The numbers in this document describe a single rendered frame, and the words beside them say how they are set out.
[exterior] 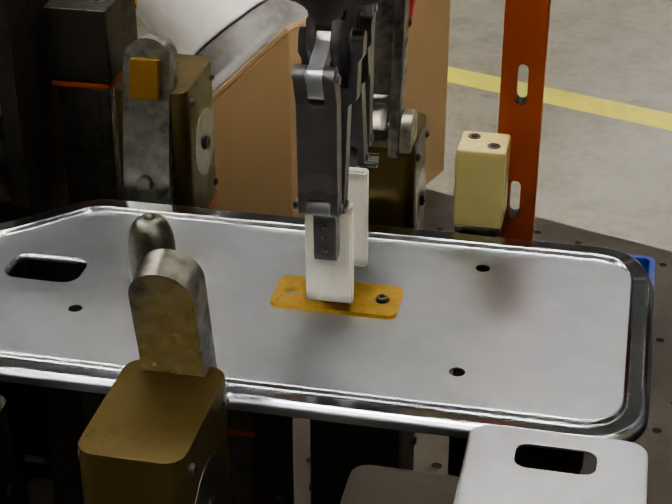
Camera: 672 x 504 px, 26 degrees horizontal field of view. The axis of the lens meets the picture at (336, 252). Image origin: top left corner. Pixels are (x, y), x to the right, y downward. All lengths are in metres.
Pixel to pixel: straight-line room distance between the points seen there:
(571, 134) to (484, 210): 2.64
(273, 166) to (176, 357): 0.71
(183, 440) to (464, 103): 3.10
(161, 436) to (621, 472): 0.25
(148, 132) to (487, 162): 0.26
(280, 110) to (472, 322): 0.57
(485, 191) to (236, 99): 0.52
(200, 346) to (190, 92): 0.36
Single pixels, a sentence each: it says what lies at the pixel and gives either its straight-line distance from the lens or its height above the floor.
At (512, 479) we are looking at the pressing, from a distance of 0.80.
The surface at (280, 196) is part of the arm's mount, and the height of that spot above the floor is 0.81.
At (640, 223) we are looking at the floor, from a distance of 3.26.
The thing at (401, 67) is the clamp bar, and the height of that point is 1.11.
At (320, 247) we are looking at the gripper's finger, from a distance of 0.90.
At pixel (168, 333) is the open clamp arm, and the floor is 1.07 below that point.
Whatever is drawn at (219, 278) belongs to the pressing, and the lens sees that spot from 0.98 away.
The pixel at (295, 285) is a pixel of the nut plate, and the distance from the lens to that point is 0.97.
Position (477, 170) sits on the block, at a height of 1.05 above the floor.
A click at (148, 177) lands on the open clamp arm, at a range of 1.11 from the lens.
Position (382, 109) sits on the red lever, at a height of 1.07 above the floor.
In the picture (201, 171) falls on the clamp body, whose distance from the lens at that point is 1.15.
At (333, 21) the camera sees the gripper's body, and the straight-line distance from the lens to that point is 0.84.
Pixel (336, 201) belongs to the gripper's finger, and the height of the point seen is 1.10.
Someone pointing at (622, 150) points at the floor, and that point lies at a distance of 3.60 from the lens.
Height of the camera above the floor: 1.49
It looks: 29 degrees down
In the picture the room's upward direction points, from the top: straight up
